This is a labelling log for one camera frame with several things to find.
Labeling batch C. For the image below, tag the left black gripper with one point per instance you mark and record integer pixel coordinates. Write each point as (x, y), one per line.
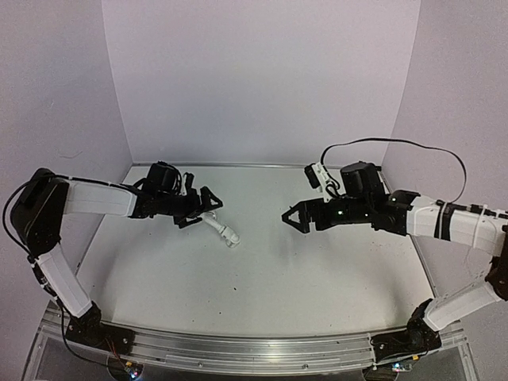
(195, 205)

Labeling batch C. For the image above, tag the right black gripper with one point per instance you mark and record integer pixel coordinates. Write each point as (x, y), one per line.
(313, 207)

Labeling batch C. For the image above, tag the white plastic water faucet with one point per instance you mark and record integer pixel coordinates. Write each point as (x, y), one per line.
(210, 218)

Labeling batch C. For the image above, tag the white elbow pipe fitting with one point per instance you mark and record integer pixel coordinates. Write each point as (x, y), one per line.
(231, 238)

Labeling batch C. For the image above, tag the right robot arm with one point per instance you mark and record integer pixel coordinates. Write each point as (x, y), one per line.
(477, 227)

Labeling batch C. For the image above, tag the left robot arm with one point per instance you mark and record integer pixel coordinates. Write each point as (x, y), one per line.
(33, 216)

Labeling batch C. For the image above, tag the left circuit board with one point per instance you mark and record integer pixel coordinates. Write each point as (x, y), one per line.
(120, 369)

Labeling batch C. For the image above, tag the circuit board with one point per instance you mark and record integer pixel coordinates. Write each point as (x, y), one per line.
(120, 369)
(400, 367)

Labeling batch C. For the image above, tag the right circuit board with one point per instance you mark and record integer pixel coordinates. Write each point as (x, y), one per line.
(400, 367)

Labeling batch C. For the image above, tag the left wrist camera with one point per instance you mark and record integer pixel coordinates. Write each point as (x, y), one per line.
(187, 183)

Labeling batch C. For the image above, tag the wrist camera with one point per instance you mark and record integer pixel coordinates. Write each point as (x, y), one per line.
(321, 181)
(187, 183)

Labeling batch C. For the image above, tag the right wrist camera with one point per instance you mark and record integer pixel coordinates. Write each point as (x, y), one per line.
(321, 181)

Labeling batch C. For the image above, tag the aluminium front rail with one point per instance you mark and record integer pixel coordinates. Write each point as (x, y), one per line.
(262, 356)

